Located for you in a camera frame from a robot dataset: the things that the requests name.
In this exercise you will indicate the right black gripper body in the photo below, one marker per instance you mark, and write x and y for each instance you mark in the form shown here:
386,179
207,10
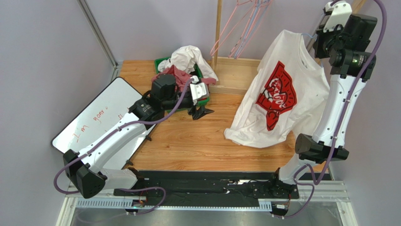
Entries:
321,44

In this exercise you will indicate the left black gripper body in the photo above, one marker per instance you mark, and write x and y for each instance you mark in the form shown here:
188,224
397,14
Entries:
185,104

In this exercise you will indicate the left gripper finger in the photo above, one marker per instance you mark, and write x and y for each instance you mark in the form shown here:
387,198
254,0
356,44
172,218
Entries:
198,113
192,112

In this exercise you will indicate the white t-shirt red print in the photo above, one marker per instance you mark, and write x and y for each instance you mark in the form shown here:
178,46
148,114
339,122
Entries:
288,94

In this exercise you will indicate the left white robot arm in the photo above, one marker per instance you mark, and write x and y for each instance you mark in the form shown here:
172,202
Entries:
85,168

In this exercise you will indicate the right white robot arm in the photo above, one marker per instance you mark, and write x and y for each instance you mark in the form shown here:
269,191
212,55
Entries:
345,47

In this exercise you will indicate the dusty pink t-shirt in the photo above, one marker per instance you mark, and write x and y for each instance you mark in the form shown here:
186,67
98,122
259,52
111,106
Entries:
181,76

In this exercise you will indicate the white t-shirt blue print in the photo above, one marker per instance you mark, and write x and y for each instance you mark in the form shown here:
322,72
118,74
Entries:
184,58

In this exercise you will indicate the right aluminium corner profile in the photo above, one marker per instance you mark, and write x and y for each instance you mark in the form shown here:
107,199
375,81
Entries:
322,25

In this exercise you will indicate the aluminium corner profile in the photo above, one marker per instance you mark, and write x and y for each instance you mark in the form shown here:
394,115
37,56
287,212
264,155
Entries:
322,25
97,32

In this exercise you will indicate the wooden rack base tray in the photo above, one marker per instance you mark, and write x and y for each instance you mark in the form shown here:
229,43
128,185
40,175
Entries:
234,75

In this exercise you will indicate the green plastic bin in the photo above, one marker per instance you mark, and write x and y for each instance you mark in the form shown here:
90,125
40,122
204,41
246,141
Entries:
200,70

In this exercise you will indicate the left aluminium corner profile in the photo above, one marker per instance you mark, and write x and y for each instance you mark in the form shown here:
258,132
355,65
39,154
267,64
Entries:
97,32

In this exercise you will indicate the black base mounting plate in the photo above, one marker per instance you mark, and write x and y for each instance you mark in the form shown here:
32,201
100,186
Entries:
209,189

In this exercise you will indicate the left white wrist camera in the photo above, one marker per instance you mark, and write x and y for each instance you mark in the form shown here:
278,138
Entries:
199,89

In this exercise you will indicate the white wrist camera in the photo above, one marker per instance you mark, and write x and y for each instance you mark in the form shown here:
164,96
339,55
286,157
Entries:
199,89
335,14

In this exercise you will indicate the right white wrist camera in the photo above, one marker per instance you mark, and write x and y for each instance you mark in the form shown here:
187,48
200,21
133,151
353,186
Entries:
335,14

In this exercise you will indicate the wooden rack right post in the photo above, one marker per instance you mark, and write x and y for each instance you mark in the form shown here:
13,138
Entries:
356,6

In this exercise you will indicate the wooden rack post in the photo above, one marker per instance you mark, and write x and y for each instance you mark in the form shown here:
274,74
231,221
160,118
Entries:
214,51
356,6

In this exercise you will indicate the white whiteboard black frame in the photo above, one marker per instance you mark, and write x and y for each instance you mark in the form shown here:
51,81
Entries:
100,115

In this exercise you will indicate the wooden rack left post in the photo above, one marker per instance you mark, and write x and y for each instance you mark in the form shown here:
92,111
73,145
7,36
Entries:
214,51

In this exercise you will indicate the aluminium frame rail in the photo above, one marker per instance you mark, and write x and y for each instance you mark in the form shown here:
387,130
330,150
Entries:
300,202

